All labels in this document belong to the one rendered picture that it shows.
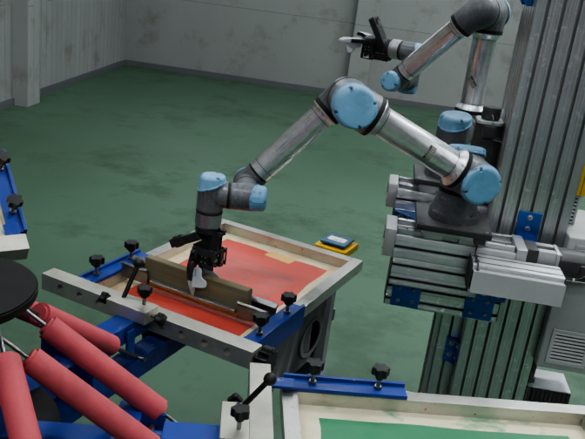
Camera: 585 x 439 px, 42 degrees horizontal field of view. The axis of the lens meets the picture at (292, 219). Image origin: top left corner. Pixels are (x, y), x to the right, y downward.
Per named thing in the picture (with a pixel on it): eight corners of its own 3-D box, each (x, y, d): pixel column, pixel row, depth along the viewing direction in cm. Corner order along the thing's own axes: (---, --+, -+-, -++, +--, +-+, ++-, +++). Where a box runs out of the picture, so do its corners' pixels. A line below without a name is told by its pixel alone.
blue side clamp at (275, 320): (287, 320, 223) (290, 299, 221) (302, 326, 221) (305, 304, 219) (235, 361, 198) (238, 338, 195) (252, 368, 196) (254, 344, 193)
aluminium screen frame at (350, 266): (219, 226, 286) (220, 218, 284) (361, 270, 263) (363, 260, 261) (74, 297, 218) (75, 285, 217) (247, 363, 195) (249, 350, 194)
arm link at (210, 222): (190, 212, 210) (206, 205, 217) (189, 226, 212) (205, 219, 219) (212, 219, 207) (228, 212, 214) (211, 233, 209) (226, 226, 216)
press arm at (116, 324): (129, 323, 200) (130, 307, 198) (147, 330, 197) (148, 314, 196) (84, 349, 185) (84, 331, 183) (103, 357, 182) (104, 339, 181)
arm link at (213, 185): (229, 180, 205) (197, 177, 204) (225, 218, 209) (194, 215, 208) (229, 172, 212) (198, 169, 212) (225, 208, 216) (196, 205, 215)
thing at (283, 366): (296, 359, 271) (309, 268, 259) (318, 367, 268) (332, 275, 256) (229, 420, 232) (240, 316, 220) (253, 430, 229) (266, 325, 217)
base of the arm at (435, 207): (474, 213, 238) (480, 184, 235) (479, 229, 224) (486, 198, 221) (426, 205, 239) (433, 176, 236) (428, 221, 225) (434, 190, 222)
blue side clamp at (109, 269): (137, 267, 245) (138, 247, 243) (150, 272, 243) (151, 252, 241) (72, 299, 219) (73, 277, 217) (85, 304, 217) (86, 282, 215)
